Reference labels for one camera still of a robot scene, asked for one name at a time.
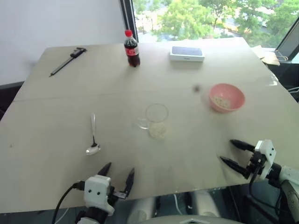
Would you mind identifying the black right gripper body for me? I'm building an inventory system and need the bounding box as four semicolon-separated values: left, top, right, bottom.
244;150;268;181

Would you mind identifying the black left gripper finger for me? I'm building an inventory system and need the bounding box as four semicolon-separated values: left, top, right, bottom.
97;162;113;177
123;168;135;195

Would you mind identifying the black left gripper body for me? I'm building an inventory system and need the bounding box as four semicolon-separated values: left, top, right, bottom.
107;185;128;207

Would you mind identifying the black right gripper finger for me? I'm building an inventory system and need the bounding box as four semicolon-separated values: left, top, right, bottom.
219;156;249;180
229;139;256;152

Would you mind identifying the metal spoon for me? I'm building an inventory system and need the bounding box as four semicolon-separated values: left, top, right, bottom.
85;113;102;156

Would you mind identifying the pink bowl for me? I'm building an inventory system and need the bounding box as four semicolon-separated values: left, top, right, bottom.
208;83;246;113

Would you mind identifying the silver robot body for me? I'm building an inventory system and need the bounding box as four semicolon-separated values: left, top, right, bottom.
127;189;237;224

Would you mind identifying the clear glass mug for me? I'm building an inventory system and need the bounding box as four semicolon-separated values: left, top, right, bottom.
135;103;172;141

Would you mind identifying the brown cardboard piece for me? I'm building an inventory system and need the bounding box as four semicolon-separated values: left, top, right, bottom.
251;45;281;67

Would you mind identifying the white phone box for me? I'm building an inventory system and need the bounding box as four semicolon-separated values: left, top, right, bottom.
169;45;206;63

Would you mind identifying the black vernier caliper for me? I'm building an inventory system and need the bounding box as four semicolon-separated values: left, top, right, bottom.
49;47;88;78

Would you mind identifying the cola bottle with red cap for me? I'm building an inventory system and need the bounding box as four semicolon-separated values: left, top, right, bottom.
123;29;141;68

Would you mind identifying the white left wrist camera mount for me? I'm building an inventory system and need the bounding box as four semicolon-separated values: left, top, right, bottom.
84;175;115;216

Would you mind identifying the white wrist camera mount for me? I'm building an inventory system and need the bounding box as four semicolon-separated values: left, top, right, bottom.
84;175;115;216
254;139;277;181

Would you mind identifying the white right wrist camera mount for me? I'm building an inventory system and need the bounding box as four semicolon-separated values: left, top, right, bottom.
254;139;277;181

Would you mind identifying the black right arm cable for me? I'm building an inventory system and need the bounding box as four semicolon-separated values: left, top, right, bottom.
248;161;264;209

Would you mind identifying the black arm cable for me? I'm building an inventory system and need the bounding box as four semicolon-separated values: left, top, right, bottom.
52;180;85;224
248;161;264;209

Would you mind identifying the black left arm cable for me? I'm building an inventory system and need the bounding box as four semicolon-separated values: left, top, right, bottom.
52;180;85;224

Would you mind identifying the slanted dark window frame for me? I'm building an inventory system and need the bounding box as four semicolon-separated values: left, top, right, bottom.
274;22;299;64

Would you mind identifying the dark window frame post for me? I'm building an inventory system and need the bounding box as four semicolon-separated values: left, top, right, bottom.
120;0;140;44

